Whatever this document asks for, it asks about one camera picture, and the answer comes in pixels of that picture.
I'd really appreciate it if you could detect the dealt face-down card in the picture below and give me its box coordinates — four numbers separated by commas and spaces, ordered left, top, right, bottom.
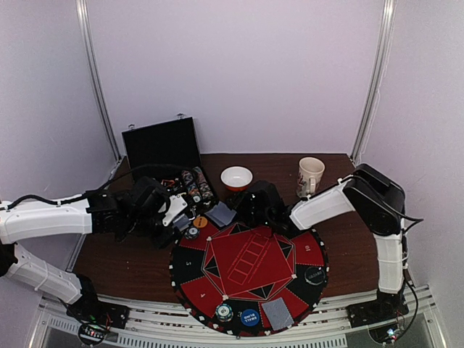
205, 202, 236, 227
262, 297, 294, 331

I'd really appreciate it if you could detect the blue small blind button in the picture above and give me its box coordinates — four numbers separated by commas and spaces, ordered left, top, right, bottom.
240, 309, 260, 327

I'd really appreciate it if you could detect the stack of poker chips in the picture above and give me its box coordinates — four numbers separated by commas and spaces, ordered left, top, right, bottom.
215, 303, 233, 323

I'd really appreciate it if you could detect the blue backed card deck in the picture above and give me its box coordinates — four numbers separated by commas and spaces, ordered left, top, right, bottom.
173, 214, 191, 231

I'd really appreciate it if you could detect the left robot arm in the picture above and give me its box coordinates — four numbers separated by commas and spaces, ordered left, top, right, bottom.
1, 177, 188, 322

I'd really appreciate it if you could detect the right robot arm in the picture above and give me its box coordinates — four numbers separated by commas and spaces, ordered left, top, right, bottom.
226, 163, 407, 320

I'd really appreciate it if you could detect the dice and buttons pile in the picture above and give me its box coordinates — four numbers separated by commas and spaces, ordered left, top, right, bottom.
160, 178, 183, 194

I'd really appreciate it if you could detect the white bowl orange outside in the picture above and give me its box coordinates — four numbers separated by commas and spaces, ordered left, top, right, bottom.
220, 166, 253, 191

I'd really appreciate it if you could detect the chip row in case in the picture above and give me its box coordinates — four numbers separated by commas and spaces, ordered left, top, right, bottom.
193, 167, 214, 200
181, 170, 202, 203

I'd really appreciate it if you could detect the orange big blind button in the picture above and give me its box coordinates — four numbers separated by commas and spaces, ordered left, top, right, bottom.
193, 216, 208, 229

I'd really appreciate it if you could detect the black poker chip case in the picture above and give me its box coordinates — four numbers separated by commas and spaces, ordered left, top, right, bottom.
123, 117, 218, 212

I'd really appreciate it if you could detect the cream ceramic mug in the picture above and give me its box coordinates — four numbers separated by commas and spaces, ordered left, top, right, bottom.
297, 157, 326, 198

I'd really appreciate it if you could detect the round red black poker mat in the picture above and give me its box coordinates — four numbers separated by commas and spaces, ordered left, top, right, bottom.
169, 222, 329, 336

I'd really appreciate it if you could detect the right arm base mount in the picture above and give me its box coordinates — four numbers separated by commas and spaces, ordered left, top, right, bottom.
347, 300, 409, 345

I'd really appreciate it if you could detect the left aluminium frame post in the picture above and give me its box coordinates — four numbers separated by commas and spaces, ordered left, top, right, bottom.
75, 0, 122, 162

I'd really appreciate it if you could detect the aluminium frame post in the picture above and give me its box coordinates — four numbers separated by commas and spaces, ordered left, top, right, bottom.
75, 0, 122, 162
350, 0, 397, 165

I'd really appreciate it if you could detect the right aluminium frame post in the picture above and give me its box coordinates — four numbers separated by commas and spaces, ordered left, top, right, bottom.
350, 0, 397, 165

